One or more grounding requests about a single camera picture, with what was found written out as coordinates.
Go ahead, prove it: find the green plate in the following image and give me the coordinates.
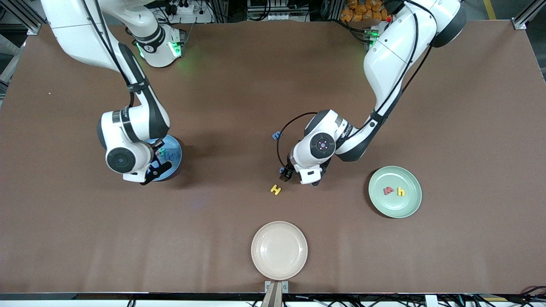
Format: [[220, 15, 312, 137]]
[[369, 166, 422, 219]]

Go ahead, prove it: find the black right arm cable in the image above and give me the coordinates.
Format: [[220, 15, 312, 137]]
[[81, 0, 141, 108]]

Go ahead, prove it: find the white power strip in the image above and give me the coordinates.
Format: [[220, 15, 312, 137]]
[[164, 0, 202, 16]]

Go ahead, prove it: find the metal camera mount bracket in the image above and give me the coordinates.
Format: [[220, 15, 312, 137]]
[[264, 281, 289, 307]]

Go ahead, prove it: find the beige plate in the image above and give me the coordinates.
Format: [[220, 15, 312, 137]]
[[251, 221, 308, 281]]

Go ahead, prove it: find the orange snack bag pile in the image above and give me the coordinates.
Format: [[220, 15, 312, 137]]
[[340, 0, 395, 23]]

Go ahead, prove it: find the blue plate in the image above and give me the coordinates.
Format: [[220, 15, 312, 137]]
[[147, 134, 183, 182]]

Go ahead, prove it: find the aluminium frame profile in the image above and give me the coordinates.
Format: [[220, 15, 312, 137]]
[[0, 0, 47, 35], [513, 0, 546, 30]]

